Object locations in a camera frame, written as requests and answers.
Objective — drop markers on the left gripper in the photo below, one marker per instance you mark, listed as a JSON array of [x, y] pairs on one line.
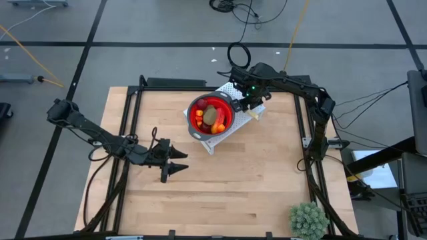
[[160, 156]]

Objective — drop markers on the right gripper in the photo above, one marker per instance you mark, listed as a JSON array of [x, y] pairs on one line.
[[250, 83]]

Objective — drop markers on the red collapsible bowl grey rim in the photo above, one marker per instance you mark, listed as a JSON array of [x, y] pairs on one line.
[[228, 113]]

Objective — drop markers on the red orange toy mango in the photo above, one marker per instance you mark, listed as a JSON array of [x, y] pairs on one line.
[[220, 116]]

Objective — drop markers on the brown toy kiwi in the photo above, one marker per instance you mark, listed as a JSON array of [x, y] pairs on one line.
[[210, 115]]

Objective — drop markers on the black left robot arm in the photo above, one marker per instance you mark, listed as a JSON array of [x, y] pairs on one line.
[[86, 128]]

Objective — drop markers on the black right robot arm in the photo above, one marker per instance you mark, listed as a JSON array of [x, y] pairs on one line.
[[300, 86]]

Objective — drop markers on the white perforated metal riser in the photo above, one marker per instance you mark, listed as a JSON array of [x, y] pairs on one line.
[[233, 128]]

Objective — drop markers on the black perforated box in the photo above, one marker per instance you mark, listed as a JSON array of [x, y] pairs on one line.
[[300, 80]]

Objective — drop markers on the black rectangular box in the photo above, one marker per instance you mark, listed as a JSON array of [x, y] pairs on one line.
[[176, 82]]

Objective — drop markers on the green artificial plant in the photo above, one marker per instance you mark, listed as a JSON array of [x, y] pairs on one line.
[[308, 221]]

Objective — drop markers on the black diagonal beam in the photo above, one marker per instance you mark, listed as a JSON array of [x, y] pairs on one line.
[[377, 157]]

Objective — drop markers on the white sheet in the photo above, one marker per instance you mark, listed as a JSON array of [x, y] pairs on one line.
[[375, 173]]

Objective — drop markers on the grey cabinet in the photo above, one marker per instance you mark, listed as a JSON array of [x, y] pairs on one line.
[[417, 110]]

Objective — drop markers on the black floor stand foot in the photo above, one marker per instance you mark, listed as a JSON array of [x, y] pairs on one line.
[[4, 111]]

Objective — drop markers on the grey metal floor bar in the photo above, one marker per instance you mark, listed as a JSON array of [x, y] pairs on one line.
[[16, 78]]

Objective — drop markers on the black keyboard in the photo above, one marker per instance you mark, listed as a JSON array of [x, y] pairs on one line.
[[415, 213]]

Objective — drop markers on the grey metal floor base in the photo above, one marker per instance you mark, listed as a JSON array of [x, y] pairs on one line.
[[36, 2]]

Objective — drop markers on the black aluminium rig frame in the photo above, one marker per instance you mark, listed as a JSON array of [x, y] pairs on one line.
[[133, 100]]

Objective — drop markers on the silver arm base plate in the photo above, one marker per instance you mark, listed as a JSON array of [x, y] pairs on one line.
[[337, 143], [95, 142]]

